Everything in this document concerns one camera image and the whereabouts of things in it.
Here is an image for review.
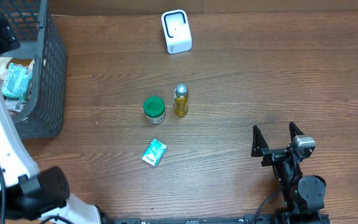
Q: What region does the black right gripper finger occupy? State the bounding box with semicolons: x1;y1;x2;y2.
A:
289;121;304;139
251;125;269;157

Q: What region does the mint green wipes pack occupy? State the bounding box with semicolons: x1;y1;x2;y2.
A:
1;63;32;102

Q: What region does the yellow liquid bottle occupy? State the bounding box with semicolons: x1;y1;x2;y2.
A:
174;83;189;116

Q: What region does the small teal tissue pack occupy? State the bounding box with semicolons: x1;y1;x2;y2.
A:
141;139;167;167

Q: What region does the green lid jar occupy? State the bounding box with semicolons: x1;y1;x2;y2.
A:
143;96;166;124

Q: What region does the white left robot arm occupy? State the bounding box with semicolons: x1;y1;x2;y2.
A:
0;19;105;223

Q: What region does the white barcode scanner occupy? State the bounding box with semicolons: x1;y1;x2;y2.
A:
161;9;192;54

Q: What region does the dark grey plastic basket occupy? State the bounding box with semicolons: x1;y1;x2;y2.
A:
0;0;67;139

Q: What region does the brown snack packet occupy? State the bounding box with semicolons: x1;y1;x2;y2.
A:
0;57;34;116

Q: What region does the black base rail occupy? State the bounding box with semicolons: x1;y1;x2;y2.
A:
111;215;283;224

